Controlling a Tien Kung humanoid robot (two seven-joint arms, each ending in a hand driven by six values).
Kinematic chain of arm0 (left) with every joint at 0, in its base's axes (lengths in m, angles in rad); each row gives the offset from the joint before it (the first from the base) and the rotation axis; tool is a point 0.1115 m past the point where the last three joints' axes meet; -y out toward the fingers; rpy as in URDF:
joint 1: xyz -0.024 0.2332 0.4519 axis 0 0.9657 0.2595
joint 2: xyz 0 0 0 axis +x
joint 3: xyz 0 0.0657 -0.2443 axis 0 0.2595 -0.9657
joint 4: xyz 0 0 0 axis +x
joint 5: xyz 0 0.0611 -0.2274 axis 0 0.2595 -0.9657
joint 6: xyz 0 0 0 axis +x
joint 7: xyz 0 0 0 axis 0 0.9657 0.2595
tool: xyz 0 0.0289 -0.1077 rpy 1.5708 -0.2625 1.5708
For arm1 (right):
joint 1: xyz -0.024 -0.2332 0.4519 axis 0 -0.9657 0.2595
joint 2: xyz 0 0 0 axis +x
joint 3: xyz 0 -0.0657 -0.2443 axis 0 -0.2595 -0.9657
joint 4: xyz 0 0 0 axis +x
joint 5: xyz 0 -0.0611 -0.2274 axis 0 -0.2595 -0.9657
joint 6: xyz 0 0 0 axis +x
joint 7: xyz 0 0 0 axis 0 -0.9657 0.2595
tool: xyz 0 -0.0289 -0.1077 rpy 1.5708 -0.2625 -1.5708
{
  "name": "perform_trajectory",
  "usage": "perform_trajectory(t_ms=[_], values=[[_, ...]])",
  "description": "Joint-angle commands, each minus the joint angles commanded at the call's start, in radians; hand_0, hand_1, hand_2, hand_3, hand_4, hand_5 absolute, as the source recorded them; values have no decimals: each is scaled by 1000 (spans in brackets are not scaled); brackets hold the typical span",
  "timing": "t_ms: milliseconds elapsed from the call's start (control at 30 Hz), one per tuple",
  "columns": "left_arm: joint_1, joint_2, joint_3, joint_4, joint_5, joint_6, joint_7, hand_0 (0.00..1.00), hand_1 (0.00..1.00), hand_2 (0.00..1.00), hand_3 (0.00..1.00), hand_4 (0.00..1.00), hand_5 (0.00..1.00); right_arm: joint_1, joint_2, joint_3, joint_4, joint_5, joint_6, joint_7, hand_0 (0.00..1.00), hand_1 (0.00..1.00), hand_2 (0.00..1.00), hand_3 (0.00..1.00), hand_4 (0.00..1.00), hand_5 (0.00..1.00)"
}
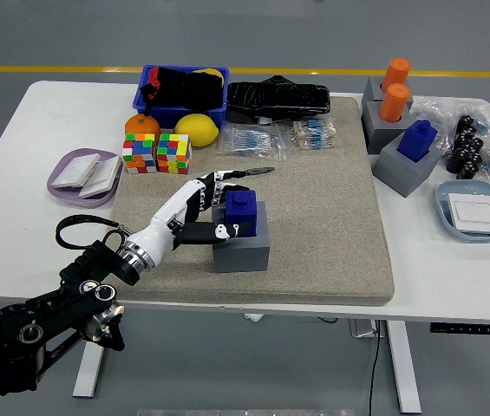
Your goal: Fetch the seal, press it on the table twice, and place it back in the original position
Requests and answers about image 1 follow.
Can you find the small white part under table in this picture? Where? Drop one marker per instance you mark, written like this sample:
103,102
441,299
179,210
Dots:
254,317

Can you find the orange cylinder seal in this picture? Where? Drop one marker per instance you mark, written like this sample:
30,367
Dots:
394,104
397,71

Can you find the blue-grey dish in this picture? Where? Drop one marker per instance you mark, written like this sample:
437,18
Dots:
446,208

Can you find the grey seal holder block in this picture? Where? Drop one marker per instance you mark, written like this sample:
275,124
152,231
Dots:
372,91
240,258
376,130
396,173

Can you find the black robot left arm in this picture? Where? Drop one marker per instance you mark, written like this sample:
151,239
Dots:
10,333

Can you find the blue plastic bin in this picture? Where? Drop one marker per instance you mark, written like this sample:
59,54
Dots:
175,115

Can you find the silver box under table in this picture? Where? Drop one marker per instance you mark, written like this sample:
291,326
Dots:
361,329

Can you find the white table leg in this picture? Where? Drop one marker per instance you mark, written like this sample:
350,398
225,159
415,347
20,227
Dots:
88,372
403,368

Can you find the clear bag of blue resistors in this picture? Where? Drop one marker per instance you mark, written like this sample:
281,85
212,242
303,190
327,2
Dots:
249,141

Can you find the clear bag of taped resistors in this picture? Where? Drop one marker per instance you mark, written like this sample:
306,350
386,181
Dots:
314,134

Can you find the blue square seal stamp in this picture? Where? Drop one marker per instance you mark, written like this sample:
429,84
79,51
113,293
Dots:
416,141
244,208

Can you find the yellow lemon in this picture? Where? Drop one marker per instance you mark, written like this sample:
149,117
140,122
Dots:
197,130

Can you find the colourful puzzle cube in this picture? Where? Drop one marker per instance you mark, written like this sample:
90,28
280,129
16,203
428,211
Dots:
174,154
139,154

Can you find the grey-brown fabric mat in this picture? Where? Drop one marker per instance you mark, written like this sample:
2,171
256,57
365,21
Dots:
314,216

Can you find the purple dish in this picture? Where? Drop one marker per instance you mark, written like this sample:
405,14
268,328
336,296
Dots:
60,190

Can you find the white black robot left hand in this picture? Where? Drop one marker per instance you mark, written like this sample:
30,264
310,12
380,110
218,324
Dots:
166,216

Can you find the black table control panel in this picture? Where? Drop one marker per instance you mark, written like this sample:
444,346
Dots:
465,329

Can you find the white wall switch panel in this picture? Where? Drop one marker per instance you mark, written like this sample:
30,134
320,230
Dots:
103,177
75,170
472,214

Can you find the yellow curved object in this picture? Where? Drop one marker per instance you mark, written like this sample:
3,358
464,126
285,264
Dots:
210,71

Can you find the orange fruit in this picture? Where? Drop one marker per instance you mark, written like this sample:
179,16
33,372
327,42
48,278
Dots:
142,125

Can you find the black grey pen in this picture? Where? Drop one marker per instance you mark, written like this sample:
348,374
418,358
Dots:
262,170

